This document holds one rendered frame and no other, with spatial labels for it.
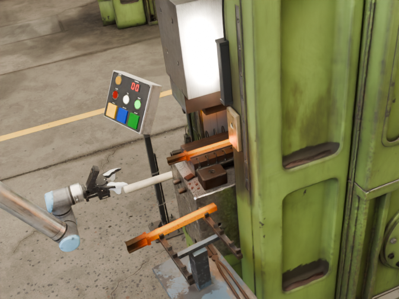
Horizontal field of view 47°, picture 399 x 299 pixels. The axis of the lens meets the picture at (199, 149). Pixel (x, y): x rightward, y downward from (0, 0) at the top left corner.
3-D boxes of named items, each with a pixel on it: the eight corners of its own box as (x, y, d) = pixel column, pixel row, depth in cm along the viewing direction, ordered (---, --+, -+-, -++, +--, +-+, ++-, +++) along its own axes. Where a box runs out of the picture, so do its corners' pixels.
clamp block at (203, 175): (204, 191, 211) (203, 180, 207) (198, 181, 217) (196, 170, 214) (228, 183, 214) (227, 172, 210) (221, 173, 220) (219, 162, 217)
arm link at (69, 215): (60, 239, 211) (52, 220, 204) (57, 223, 220) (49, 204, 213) (80, 233, 213) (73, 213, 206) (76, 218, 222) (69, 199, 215)
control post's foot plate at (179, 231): (155, 244, 311) (153, 235, 306) (146, 224, 328) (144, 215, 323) (185, 234, 316) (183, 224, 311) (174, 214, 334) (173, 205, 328)
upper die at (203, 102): (186, 114, 200) (184, 95, 194) (172, 95, 215) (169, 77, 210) (271, 89, 210) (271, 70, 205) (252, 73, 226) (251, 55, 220)
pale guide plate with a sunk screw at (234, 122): (237, 152, 187) (235, 117, 177) (228, 141, 194) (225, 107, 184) (242, 150, 188) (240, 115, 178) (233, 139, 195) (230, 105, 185)
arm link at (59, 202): (47, 206, 212) (41, 189, 207) (74, 197, 215) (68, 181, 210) (49, 218, 205) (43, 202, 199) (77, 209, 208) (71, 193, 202)
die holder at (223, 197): (203, 264, 233) (194, 198, 207) (179, 217, 263) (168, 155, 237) (299, 227, 247) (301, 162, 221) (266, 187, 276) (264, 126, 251)
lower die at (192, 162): (195, 177, 220) (193, 162, 215) (181, 155, 236) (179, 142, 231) (272, 151, 230) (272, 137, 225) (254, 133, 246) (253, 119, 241)
